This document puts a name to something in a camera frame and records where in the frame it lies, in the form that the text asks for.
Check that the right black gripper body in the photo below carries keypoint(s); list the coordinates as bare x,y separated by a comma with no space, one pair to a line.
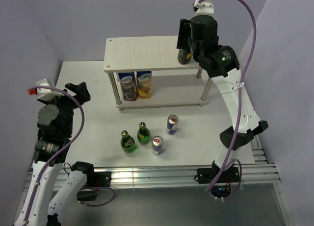
197,52

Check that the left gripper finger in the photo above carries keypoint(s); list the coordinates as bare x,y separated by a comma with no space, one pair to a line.
77,88
82,97

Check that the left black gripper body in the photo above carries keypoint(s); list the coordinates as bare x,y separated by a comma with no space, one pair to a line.
66,105

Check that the black can silver top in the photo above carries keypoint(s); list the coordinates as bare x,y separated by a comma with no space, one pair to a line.
184,55

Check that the green glass bottle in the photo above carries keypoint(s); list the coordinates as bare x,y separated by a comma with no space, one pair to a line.
143,134
127,142

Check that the blue silver can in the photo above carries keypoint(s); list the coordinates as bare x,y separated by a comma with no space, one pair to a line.
157,145
172,124

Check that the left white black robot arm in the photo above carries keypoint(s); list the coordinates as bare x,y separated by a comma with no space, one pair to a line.
41,207

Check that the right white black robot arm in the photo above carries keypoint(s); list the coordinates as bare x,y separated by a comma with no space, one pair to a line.
222,67

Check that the white two-tier wooden shelf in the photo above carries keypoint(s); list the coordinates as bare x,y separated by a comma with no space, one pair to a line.
173,84

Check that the red berry juice carton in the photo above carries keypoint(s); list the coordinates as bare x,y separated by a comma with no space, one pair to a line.
128,86

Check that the yellow pineapple juice carton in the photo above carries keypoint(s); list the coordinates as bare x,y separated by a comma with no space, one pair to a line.
144,84

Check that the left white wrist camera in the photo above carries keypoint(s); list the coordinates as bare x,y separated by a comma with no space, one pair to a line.
44,93

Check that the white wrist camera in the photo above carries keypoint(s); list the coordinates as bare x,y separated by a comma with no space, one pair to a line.
44,93
203,8

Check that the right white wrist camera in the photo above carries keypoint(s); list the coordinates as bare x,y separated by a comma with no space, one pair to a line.
203,8

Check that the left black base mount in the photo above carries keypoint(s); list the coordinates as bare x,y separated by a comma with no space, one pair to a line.
99,179

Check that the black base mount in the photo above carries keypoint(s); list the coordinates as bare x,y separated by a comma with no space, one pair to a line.
223,186
99,179

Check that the aluminium front rail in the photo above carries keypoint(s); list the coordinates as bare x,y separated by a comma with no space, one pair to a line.
181,176

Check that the aluminium rail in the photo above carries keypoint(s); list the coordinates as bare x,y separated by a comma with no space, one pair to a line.
257,151
181,176

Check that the aluminium right side rail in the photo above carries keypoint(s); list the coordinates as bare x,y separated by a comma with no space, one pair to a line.
257,151

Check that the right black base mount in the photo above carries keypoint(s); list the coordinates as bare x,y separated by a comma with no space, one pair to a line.
223,186

